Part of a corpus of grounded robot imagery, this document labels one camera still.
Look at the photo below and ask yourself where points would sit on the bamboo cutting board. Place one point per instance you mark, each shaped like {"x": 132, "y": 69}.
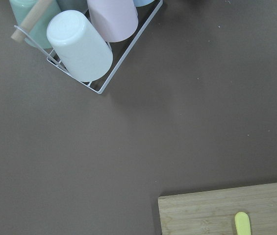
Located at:
{"x": 212, "y": 212}

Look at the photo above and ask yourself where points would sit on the white plastic cup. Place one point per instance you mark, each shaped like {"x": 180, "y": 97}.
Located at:
{"x": 82, "y": 50}

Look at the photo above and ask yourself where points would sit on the yellow plastic knife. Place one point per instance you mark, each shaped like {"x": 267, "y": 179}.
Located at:
{"x": 242, "y": 224}

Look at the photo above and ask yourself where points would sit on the mint green plastic cup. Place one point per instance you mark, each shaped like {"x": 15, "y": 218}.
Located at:
{"x": 20, "y": 10}

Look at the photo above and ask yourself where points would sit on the pink plastic cup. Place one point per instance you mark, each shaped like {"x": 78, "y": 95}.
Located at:
{"x": 114, "y": 20}

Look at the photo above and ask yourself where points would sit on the white wire cup rack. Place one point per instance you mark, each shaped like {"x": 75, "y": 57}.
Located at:
{"x": 145, "y": 16}

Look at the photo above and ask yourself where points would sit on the light blue plastic cup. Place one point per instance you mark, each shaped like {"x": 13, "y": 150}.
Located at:
{"x": 140, "y": 3}

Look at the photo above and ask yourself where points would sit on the wooden rack handle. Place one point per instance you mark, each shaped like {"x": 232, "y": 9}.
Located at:
{"x": 30, "y": 20}

